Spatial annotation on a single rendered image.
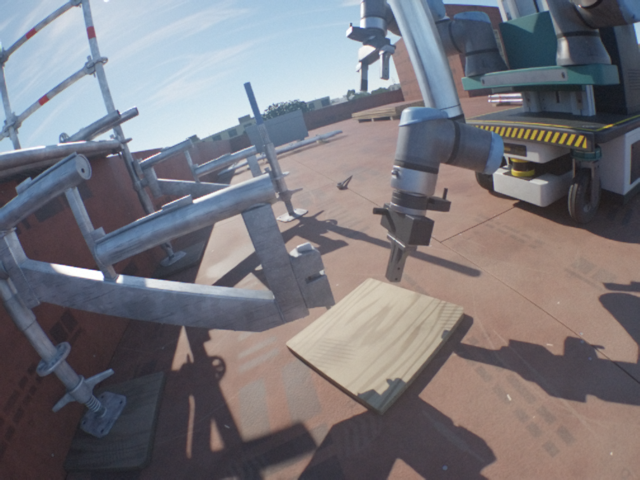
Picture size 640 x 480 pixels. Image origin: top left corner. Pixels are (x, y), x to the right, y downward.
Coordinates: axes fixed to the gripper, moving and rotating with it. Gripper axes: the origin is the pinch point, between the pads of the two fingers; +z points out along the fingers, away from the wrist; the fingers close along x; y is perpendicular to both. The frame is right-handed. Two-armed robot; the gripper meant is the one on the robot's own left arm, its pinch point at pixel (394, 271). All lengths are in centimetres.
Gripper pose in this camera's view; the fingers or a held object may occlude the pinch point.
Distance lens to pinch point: 64.0
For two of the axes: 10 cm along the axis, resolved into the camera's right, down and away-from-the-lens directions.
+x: 2.3, 3.3, -9.1
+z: -1.3, 9.4, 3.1
